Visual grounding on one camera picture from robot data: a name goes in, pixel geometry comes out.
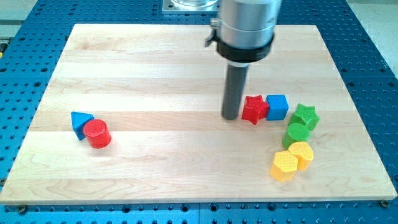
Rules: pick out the black clamp ring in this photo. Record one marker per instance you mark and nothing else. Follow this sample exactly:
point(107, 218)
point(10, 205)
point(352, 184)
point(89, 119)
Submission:
point(238, 55)

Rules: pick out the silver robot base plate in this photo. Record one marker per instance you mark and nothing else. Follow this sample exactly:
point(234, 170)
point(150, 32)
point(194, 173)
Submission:
point(189, 5)

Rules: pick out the green star block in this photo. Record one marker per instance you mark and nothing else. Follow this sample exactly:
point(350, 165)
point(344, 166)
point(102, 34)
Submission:
point(305, 115)

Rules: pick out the yellow hexagon block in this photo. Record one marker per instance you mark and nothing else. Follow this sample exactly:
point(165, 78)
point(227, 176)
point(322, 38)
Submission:
point(284, 166)

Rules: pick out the blue cube block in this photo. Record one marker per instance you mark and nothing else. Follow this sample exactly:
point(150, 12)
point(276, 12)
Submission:
point(278, 107)

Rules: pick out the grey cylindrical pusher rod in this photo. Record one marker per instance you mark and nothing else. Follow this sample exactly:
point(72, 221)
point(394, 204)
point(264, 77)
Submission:
point(233, 90)

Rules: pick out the green cylinder block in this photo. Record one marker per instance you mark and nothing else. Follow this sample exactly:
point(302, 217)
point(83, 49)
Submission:
point(295, 132)

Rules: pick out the red star block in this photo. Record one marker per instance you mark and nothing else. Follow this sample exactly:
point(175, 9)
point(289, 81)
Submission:
point(255, 109)

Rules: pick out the yellow heart block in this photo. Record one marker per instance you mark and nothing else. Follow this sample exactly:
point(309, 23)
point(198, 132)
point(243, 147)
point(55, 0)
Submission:
point(303, 152)

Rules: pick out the red cylinder block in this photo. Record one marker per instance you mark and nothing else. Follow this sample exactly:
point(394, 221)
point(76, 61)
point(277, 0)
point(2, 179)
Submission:
point(97, 133)

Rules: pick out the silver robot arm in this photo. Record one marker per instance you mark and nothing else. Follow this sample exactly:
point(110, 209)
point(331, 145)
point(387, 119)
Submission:
point(243, 33)

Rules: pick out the blue triangle block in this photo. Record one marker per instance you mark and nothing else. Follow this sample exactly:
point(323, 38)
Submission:
point(78, 122)

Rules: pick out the wooden board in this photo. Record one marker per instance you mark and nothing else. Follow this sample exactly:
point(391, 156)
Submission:
point(159, 90)

